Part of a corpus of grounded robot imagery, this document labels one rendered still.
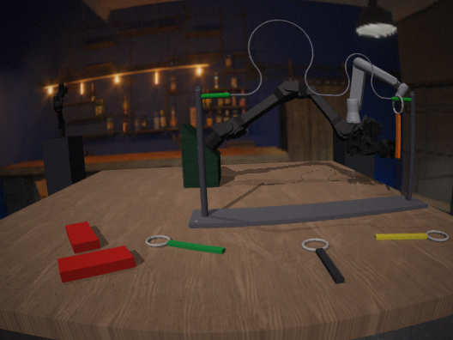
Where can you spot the yellow handle with grey loop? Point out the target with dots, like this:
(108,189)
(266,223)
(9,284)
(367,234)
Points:
(411,236)

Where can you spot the orange handle with grey ring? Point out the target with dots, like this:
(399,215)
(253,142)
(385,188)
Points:
(398,128)

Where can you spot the red rectangular block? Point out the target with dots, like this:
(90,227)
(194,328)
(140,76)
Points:
(82,237)
(95,263)

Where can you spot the green handle with grey loop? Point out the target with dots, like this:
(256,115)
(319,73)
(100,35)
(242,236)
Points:
(187,245)

